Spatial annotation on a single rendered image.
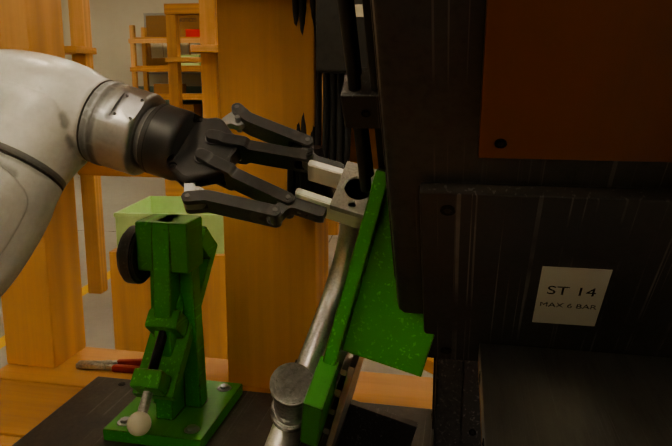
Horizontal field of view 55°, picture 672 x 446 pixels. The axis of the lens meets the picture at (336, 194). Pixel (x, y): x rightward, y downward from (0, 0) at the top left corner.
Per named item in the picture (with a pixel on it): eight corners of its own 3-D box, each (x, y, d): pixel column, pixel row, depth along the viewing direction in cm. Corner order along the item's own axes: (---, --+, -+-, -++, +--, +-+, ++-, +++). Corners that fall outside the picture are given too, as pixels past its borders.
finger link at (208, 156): (200, 144, 64) (191, 154, 63) (296, 191, 62) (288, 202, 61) (205, 166, 67) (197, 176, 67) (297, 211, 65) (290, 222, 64)
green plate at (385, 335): (403, 437, 53) (479, 199, 48) (309, 403, 54) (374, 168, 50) (414, 375, 64) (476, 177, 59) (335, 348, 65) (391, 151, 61)
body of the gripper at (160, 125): (123, 146, 62) (211, 174, 60) (164, 84, 66) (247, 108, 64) (141, 188, 68) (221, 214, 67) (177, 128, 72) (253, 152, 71)
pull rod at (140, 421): (145, 442, 74) (142, 395, 73) (122, 439, 74) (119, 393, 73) (166, 417, 79) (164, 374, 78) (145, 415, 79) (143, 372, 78)
